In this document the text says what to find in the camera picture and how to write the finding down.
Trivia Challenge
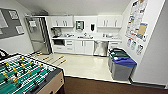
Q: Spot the small blue wall notice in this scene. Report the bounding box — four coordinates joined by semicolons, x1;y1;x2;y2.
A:
126;38;133;48

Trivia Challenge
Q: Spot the grey bulletin board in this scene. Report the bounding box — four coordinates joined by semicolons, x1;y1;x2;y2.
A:
0;7;26;41

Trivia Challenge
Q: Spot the grey bin green lid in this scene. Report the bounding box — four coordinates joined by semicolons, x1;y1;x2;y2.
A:
108;50;130;66

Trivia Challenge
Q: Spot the stainless steel refrigerator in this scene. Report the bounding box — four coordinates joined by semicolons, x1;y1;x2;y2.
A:
24;16;53;56

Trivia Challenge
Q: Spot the stainless steel dishwasher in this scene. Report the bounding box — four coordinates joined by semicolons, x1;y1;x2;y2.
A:
93;40;110;57

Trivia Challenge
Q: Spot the white sink base cabinet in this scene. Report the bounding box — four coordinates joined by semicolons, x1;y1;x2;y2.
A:
73;39;95;56

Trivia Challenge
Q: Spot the grey bin blue lid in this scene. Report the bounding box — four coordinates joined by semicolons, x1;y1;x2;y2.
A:
109;55;138;82

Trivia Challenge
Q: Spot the large colourful wall poster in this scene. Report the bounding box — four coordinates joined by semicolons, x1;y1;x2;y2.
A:
125;0;149;41

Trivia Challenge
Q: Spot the green foosball table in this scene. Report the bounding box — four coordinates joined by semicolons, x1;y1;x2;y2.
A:
0;53;67;94

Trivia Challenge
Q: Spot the grey bin black lid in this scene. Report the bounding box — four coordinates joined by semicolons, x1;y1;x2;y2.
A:
108;47;123;53

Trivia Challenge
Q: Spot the white upper wall cabinet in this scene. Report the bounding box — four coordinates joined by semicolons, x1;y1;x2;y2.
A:
96;14;124;30
50;15;75;29

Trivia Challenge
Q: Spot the small green wall notice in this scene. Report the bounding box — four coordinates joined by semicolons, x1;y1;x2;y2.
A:
130;40;138;51

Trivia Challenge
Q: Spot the white paper sheet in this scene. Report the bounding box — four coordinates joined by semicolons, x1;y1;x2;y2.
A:
0;12;9;30
15;25;25;35
8;9;20;21

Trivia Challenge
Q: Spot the small white wall notice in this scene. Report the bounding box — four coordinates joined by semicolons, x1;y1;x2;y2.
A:
135;43;145;56

